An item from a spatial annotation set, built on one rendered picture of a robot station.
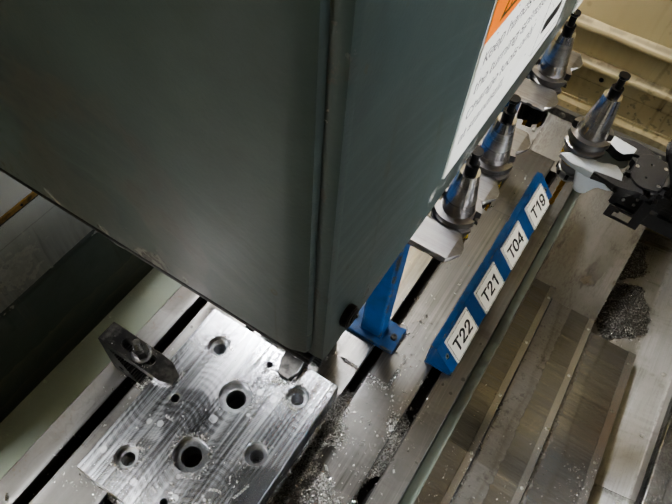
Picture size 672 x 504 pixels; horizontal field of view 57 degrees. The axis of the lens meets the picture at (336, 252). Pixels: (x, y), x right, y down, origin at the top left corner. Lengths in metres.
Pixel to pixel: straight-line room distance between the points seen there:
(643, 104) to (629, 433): 0.69
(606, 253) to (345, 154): 1.34
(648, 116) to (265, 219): 1.37
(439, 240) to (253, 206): 0.61
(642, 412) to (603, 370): 0.11
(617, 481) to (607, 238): 0.51
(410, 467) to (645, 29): 0.95
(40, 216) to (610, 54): 1.14
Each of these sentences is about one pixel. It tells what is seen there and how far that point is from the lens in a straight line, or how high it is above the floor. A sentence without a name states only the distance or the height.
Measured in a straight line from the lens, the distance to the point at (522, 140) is 0.95.
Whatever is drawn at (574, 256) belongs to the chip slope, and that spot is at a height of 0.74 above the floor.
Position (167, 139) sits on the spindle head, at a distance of 0.21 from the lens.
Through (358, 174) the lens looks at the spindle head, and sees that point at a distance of 0.19.
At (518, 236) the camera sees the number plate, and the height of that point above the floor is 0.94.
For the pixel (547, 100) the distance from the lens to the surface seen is 1.02.
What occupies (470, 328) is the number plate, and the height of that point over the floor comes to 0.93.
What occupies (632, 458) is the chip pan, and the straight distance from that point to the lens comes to 1.38.
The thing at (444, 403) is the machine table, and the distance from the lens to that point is 1.04.
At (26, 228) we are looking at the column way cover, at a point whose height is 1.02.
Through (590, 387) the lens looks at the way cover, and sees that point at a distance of 1.36.
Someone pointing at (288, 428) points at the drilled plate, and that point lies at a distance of 0.91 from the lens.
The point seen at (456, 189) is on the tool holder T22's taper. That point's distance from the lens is 0.78.
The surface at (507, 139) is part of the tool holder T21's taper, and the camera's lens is 0.86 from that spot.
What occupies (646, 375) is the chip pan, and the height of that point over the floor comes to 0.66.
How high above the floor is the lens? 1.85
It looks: 56 degrees down
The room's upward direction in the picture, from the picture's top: 6 degrees clockwise
